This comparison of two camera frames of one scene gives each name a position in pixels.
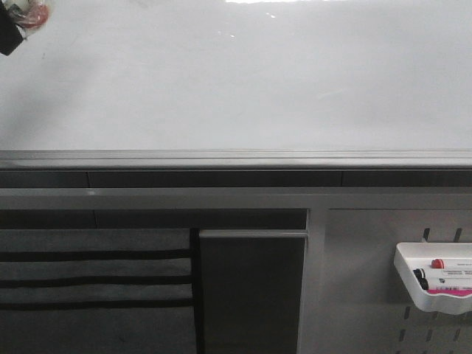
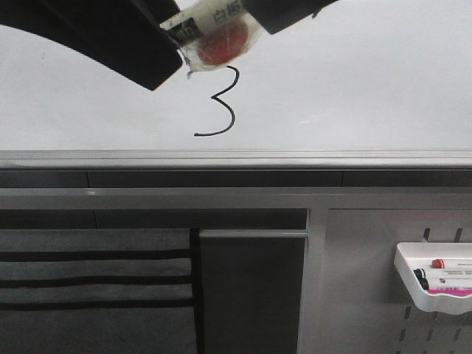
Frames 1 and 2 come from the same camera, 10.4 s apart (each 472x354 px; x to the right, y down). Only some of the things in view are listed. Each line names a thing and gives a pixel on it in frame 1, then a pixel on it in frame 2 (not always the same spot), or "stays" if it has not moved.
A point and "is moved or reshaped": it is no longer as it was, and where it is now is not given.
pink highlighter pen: [461, 292] stays
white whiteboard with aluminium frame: [240, 85] stays
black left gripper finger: [10, 37] → [125, 37]
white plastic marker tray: [408, 257] stays
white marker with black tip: [29, 16] is moved or reshaped
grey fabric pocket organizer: [96, 290] stays
